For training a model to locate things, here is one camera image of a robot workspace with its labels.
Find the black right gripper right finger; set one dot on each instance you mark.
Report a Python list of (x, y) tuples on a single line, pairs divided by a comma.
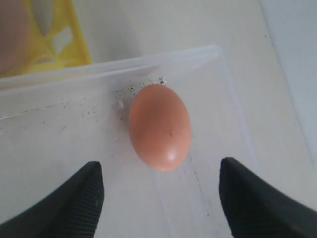
[(255, 209)]

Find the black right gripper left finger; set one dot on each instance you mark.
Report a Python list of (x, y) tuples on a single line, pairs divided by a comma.
[(72, 211)]

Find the brown egg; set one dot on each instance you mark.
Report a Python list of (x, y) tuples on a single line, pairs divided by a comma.
[(159, 127), (14, 34)]

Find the clear plastic container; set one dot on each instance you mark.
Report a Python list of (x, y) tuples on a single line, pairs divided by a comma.
[(54, 122)]

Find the yellow plastic egg tray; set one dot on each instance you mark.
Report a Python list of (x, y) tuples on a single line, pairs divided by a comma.
[(56, 39)]

